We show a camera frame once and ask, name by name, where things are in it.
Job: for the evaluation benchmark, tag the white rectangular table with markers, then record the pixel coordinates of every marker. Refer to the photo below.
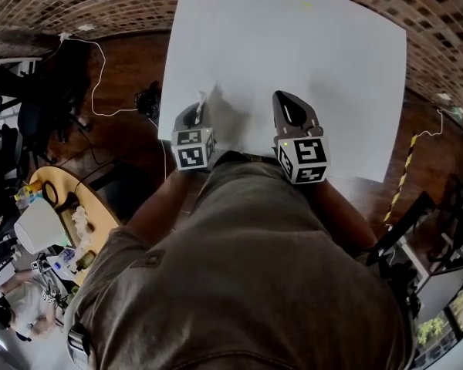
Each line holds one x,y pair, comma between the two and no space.
285,52

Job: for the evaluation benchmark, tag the person's left forearm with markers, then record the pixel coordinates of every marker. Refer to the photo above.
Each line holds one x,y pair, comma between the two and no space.
160,210

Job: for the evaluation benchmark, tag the black swivel chair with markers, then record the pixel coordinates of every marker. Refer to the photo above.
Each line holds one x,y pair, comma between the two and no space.
31,110

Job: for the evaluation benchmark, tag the dark glass bottle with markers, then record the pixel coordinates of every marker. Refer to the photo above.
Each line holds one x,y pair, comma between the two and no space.
85,261

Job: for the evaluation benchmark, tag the white power adapter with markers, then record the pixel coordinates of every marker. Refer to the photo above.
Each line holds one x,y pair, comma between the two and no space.
443,97

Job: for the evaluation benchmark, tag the person's grey shirt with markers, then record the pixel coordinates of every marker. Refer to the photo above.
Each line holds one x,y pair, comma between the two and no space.
235,272

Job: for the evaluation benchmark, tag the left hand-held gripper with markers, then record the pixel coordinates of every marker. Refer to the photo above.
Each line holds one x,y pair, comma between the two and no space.
191,150

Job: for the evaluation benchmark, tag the window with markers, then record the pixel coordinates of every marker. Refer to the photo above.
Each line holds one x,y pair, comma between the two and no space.
447,326

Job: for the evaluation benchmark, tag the yellow black tape strip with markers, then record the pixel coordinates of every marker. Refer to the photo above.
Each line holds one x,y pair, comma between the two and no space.
403,175

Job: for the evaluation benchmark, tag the white crumpled wad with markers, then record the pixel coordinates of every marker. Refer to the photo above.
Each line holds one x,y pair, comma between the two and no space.
81,218

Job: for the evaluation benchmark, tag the person's right forearm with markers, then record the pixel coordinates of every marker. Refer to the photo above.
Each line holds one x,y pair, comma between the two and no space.
345,218

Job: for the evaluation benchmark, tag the small white object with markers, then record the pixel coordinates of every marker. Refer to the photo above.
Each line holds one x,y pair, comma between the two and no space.
201,100

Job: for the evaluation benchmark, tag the white desk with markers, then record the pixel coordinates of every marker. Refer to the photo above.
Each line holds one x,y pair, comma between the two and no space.
443,272

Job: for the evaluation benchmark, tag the white lamp shade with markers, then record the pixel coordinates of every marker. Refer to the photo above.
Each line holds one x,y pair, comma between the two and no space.
36,226

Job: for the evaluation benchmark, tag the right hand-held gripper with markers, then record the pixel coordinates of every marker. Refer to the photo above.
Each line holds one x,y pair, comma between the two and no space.
306,160

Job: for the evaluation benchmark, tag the round wooden table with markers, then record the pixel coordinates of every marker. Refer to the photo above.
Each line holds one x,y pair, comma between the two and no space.
96,202

